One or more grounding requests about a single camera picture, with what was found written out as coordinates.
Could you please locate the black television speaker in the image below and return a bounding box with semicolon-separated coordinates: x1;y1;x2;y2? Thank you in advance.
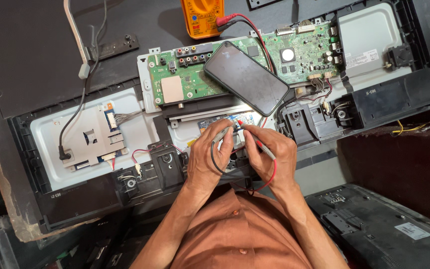
149;144;186;188
280;102;354;145

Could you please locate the red and white speaker wire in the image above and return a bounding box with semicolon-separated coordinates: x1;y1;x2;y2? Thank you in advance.
131;143;184;177

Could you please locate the person's right hand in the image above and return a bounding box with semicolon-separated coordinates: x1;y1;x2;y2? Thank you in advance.
242;123;299;197

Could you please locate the black smartphone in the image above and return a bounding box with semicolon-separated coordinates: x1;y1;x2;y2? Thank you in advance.
203;40;290;117

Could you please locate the small black plastic piece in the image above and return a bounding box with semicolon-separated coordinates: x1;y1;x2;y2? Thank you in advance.
246;0;283;10

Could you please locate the black plastic mounting block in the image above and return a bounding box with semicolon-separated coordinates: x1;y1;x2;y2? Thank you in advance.
386;43;416;69

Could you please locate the yellow wire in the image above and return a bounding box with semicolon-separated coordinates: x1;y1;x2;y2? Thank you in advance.
392;118;430;135

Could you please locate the yellow digital multimeter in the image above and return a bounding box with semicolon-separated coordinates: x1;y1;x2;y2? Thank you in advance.
180;0;225;40

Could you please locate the grey ribbon wire bundle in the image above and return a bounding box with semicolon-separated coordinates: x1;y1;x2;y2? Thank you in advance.
113;109;145;126

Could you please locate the black metal bracket plate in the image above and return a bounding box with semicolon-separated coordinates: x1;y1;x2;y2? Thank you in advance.
88;34;140;63

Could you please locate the black power cable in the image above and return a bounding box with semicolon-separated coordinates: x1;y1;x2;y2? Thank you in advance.
58;0;109;161

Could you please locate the small blue circuit board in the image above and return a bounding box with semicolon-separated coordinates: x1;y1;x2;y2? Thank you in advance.
198;112;255;135

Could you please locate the red multimeter test probe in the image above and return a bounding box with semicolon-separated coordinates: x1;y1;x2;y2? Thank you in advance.
215;13;279;193

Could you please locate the person's left hand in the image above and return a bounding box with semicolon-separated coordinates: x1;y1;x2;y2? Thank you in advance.
185;119;235;192

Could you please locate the metal power board shield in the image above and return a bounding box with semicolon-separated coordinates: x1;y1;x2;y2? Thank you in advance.
53;105;130;171

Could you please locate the grey cable with ferrite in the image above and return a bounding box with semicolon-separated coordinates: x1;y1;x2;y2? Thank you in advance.
63;0;91;80

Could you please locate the green main circuit board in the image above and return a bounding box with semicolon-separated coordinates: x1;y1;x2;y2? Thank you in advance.
147;22;345;106

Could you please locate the black television back cover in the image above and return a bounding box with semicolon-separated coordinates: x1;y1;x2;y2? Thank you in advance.
305;183;430;269

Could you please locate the brown shirt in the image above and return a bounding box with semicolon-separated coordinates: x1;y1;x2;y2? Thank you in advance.
169;188;313;269

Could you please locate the open television rear chassis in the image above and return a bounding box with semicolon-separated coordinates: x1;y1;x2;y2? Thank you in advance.
8;0;430;233

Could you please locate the heap of black electronics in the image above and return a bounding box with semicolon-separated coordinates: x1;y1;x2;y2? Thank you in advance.
0;209;152;269

